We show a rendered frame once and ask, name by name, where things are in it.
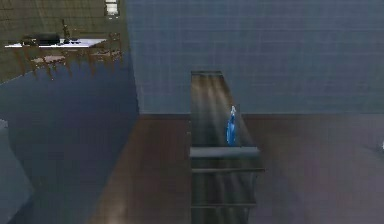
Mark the white framed window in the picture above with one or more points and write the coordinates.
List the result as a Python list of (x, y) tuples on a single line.
[(112, 7)]

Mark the dark wooden shelf unit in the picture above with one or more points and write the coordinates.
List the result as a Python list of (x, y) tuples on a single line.
[(213, 166)]

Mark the white top dining table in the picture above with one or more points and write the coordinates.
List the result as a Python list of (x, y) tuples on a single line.
[(78, 43)]

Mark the blue spray bottle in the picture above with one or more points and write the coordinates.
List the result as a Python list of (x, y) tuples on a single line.
[(231, 130)]

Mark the brown wooden chair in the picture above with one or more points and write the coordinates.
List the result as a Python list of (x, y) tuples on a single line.
[(46, 60), (106, 50)]

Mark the black box on table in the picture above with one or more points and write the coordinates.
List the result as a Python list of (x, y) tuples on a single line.
[(46, 38)]

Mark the dark slim bottle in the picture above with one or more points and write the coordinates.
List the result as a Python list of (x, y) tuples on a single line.
[(65, 30)]

